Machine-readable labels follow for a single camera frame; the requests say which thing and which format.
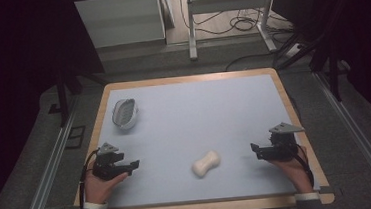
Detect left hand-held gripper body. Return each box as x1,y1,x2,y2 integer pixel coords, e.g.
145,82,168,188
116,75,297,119
90,140,129,183

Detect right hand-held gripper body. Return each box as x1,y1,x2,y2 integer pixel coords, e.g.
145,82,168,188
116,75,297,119
264,120,308,163

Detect grey mesh bowl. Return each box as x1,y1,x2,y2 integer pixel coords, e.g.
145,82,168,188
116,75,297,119
110,97,141,132

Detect white soap bar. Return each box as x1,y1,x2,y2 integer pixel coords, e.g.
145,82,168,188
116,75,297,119
190,149,223,179

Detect person's left hand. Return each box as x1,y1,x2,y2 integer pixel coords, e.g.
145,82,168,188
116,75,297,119
82,156,132,207

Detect person's right hand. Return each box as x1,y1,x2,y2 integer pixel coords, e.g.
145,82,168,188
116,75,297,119
266,144,316,198

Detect light blue table mat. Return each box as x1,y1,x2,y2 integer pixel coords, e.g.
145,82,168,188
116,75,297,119
94,70,322,209

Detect wooden table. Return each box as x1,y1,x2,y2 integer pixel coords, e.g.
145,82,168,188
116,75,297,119
60,63,336,209

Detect black stand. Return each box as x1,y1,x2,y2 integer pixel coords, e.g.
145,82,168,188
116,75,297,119
271,28,353,107
44,65,111,129

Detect white power strip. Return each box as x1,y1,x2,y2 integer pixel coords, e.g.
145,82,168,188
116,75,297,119
283,42,304,60

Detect dark curtain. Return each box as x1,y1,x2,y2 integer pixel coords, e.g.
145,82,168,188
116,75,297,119
271,0,371,141
0,0,115,209

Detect grey cabinet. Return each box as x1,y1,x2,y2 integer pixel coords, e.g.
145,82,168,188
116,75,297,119
74,0,168,51

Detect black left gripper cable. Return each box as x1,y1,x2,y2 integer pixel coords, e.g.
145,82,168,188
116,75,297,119
75,148,104,209

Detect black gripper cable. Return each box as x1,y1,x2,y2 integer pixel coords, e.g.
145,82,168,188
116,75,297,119
75,148,104,209
292,143,316,190

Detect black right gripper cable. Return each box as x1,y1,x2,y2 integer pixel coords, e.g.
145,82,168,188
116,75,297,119
292,143,316,190

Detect aluminium rail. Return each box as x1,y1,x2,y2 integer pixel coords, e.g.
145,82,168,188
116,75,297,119
7,96,87,209
313,68,371,209

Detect black floor cables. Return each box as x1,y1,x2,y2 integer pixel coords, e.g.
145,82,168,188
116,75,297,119
178,0,297,76

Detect white metal stand frame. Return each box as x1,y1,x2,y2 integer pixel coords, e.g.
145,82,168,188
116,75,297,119
184,0,285,62

